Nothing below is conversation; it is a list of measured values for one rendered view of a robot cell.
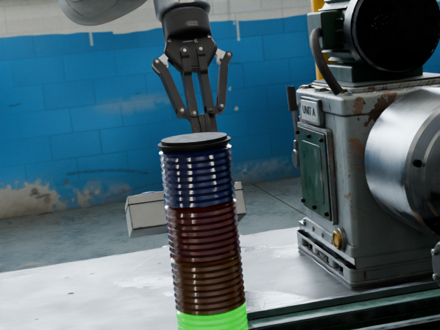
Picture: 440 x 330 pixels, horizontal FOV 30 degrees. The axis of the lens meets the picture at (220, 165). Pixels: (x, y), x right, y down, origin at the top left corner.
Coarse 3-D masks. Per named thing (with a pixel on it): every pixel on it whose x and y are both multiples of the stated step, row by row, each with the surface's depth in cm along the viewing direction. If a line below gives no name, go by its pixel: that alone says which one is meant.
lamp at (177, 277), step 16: (240, 256) 69; (176, 272) 67; (192, 272) 66; (208, 272) 66; (224, 272) 66; (240, 272) 68; (176, 288) 68; (192, 288) 66; (208, 288) 66; (224, 288) 67; (240, 288) 68; (176, 304) 69; (192, 304) 67; (208, 304) 67; (224, 304) 67; (240, 304) 68
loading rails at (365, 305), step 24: (384, 288) 114; (408, 288) 114; (432, 288) 114; (264, 312) 110; (288, 312) 110; (312, 312) 110; (336, 312) 109; (360, 312) 109; (384, 312) 110; (408, 312) 111; (432, 312) 112
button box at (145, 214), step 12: (156, 192) 119; (240, 192) 120; (132, 204) 117; (144, 204) 118; (156, 204) 118; (240, 204) 120; (132, 216) 117; (144, 216) 117; (156, 216) 118; (240, 216) 121; (132, 228) 117; (144, 228) 117; (156, 228) 118
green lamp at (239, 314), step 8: (232, 312) 67; (240, 312) 68; (184, 320) 68; (192, 320) 67; (200, 320) 67; (208, 320) 67; (216, 320) 67; (224, 320) 67; (232, 320) 67; (240, 320) 68; (184, 328) 68; (192, 328) 67; (200, 328) 67; (208, 328) 67; (216, 328) 67; (224, 328) 67; (232, 328) 67; (240, 328) 68
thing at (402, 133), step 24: (408, 96) 141; (432, 96) 135; (384, 120) 140; (408, 120) 132; (432, 120) 127; (384, 144) 136; (408, 144) 128; (432, 144) 127; (384, 168) 135; (408, 168) 128; (432, 168) 128; (384, 192) 138; (408, 192) 128; (432, 192) 128; (408, 216) 133; (432, 216) 130
